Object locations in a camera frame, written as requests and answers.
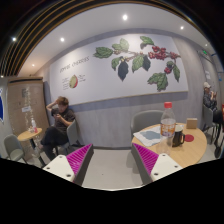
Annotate seated person with cap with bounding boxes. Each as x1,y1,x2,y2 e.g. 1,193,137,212
203,82,223,124

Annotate grey chair under person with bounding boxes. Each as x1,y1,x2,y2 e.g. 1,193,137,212
61,121,81,152

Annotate black mug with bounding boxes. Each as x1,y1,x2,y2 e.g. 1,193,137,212
172,125,185,147

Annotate small bottle on side table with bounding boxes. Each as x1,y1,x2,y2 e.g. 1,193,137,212
31,118,38,133

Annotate small round side table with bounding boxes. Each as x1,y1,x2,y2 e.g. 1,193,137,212
18,128,42,151

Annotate grey chair at left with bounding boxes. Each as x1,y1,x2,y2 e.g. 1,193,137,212
4,134,25,162

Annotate round wooden table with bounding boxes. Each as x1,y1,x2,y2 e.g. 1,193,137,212
132,123,207,168

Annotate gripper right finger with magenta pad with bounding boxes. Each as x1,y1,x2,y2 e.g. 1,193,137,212
131,143,182,185

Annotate seated person in black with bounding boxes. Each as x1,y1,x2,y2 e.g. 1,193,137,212
40,96,75,161

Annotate red round coaster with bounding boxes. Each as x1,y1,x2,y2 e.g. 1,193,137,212
185,134,194,142

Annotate grey armchair behind table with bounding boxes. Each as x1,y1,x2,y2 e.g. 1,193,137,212
130,110,163,134

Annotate small brown cardboard box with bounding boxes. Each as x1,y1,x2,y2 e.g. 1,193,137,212
186,118,197,129

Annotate white and grey cloth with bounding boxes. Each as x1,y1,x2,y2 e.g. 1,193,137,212
134,126,160,147

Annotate clear plastic bottle red cap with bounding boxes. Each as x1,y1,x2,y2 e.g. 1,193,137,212
158,102,176,154

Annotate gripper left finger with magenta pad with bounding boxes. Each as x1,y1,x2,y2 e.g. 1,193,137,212
44,144,94,186

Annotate coffee cherries wall mural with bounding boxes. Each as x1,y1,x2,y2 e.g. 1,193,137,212
49,34,188,105

